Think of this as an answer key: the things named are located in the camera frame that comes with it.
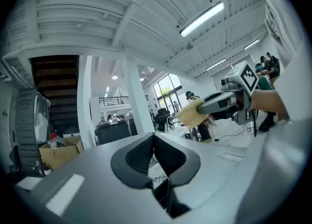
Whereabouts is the white pillar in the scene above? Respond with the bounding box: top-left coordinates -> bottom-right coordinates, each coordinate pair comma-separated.
121,44 -> 156,136
77,55 -> 98,150

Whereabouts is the person's white t-shirt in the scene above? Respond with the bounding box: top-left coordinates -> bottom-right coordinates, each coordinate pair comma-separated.
264,0 -> 312,121

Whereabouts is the person's right forearm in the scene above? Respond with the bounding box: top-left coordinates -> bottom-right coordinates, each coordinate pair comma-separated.
250,88 -> 290,121

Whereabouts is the black cable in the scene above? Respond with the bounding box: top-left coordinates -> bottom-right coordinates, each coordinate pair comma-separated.
252,108 -> 258,138

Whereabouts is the large black appliance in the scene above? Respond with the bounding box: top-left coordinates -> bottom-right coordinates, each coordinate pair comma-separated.
94,117 -> 132,146

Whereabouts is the large cardboard box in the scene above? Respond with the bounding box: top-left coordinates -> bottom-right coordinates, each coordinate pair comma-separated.
38,135 -> 85,171

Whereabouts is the yellow sponge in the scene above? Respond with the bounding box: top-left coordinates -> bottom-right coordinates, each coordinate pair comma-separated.
175,98 -> 208,129

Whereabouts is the grey white appliance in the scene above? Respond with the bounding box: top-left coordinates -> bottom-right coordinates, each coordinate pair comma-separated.
15,88 -> 51,145

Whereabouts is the dark grey machine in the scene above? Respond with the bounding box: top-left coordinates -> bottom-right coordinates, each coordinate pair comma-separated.
9,144 -> 47,178

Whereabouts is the glass window wall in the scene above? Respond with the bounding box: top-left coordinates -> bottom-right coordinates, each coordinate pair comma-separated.
153,73 -> 183,112

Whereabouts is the ceiling tube light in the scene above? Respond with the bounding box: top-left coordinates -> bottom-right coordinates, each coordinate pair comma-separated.
205,58 -> 227,72
179,0 -> 225,38
243,38 -> 260,51

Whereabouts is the black office chair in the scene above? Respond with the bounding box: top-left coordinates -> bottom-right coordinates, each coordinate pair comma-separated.
156,107 -> 172,131

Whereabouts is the dark wooden staircase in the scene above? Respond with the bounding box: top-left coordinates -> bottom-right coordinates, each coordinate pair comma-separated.
29,55 -> 80,137

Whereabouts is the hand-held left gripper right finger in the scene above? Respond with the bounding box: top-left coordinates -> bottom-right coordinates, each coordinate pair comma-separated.
153,132 -> 264,224

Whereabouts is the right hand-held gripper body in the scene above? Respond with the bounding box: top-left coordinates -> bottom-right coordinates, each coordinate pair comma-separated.
220,61 -> 259,125

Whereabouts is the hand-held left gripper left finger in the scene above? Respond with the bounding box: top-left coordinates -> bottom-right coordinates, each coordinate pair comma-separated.
16,132 -> 172,224

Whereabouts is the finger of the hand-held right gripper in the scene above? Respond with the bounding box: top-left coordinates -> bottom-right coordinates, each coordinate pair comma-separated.
202,90 -> 234,103
197,95 -> 236,121

